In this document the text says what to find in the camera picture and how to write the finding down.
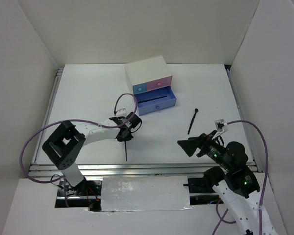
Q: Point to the large black makeup brush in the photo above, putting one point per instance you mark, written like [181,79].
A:
[196,110]

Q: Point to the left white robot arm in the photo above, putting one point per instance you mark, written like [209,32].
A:
[64,145]

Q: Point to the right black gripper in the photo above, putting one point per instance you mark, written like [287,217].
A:
[189,144]

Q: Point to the pink drawer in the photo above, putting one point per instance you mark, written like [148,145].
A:
[159,83]

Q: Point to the white taped cover plate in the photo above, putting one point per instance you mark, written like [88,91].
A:
[132,194]

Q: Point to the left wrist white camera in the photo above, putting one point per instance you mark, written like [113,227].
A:
[121,112]

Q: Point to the purple wide drawer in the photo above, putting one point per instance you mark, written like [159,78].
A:
[156,105]

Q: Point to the wrist white camera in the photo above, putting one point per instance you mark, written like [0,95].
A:
[221,128]
[121,112]

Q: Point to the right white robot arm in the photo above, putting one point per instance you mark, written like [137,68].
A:
[233,181]

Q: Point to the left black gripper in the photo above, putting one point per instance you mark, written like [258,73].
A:
[128,138]

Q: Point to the white drawer cabinet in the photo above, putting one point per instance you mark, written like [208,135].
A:
[146,70]

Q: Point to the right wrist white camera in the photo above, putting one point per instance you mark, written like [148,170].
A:
[221,128]

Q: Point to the light blue small drawer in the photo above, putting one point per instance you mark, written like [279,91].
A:
[139,88]

